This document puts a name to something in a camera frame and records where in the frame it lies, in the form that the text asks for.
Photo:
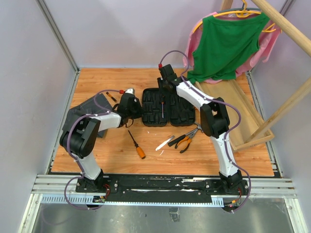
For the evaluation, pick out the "black-handled screwdriver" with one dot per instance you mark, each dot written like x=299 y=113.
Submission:
x=162 y=101

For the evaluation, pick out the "yellow clothes hanger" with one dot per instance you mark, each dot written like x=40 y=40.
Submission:
x=244 y=13

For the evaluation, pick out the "orange-handled screwdriver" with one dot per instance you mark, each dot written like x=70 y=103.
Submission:
x=139 y=150

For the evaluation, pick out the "black plastic tool case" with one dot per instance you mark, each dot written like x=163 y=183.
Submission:
x=177 y=110

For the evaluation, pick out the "orange-black pliers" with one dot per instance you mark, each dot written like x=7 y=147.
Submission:
x=187 y=140

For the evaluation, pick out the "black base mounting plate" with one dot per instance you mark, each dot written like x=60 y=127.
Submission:
x=158 y=189

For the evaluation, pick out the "aluminium frame rail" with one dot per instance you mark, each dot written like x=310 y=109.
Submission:
x=58 y=35

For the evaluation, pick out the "claw hammer black handle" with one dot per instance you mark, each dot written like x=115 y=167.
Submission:
x=180 y=138

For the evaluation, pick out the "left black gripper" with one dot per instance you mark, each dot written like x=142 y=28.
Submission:
x=139 y=110

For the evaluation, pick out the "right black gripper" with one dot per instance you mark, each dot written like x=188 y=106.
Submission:
x=162 y=81

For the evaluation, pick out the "grey checked cloth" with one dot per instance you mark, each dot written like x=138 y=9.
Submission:
x=89 y=107

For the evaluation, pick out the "green sleeveless shirt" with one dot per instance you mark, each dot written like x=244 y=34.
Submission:
x=224 y=46

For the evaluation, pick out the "silver metal file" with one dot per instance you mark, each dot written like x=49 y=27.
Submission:
x=164 y=143

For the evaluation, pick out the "wooden tray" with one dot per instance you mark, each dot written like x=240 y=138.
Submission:
x=251 y=120

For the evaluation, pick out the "wooden rack frame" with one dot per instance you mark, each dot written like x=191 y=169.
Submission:
x=284 y=85

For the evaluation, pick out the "small brown-handled screwdriver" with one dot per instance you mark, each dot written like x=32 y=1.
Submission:
x=111 y=97

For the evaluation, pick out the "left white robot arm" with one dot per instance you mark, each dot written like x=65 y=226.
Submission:
x=79 y=136

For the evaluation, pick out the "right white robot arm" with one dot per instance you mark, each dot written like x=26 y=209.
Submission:
x=214 y=121

